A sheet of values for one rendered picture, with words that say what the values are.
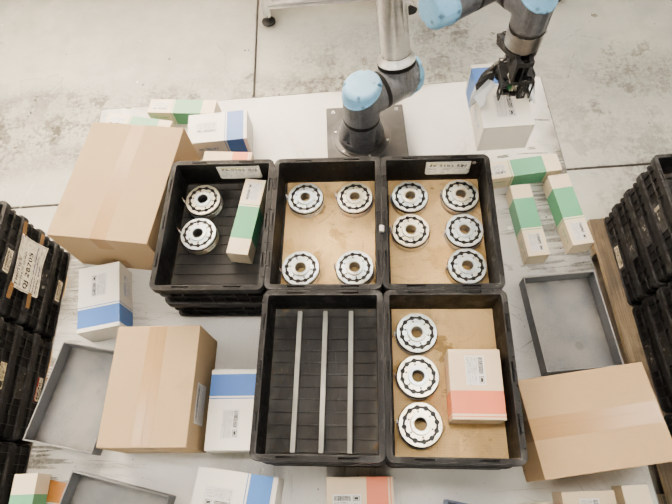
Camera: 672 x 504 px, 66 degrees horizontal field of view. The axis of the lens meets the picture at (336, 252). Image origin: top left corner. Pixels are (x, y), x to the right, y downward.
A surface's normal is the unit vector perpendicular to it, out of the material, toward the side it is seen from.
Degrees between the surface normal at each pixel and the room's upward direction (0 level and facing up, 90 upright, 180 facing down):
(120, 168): 0
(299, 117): 0
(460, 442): 0
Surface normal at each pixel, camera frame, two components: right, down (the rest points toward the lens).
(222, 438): -0.07, -0.43
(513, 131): 0.04, 0.90
